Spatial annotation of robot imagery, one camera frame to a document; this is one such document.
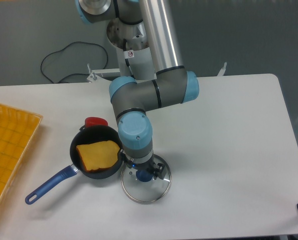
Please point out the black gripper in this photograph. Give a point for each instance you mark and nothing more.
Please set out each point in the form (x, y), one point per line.
(141, 159)

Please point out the glass lid blue knob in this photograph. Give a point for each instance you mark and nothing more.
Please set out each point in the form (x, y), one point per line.
(141, 187)

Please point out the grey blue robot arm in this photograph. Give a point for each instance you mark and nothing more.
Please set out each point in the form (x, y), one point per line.
(132, 99)

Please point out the yellow toast slice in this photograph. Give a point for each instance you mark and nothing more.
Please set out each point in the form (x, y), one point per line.
(99, 155)

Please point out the red bell pepper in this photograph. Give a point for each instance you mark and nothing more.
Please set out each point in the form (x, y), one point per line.
(95, 121)

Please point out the yellow plastic basket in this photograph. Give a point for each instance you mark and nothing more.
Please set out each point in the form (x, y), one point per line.
(17, 130)

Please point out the black pot blue handle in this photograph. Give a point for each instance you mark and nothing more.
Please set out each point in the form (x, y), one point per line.
(89, 135)

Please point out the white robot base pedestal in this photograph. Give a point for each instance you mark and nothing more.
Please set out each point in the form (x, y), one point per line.
(132, 49)

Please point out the white right table bracket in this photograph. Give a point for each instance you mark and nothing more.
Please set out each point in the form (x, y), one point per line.
(222, 70)

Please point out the white left base bracket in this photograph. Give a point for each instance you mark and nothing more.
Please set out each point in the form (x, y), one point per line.
(106, 74)

